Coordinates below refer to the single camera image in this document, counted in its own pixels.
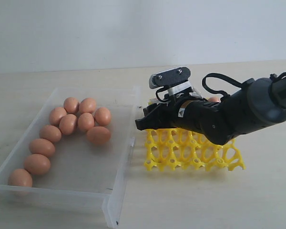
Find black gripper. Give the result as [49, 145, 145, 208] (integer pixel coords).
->
[134, 96, 220, 134]

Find clear plastic tray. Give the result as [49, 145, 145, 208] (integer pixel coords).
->
[0, 87, 140, 228]

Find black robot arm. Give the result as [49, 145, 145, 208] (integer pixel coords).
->
[135, 67, 286, 145]

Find yellow plastic egg tray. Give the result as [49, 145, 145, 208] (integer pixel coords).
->
[144, 128, 245, 171]

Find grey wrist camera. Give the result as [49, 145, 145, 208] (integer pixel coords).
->
[149, 67, 191, 92]

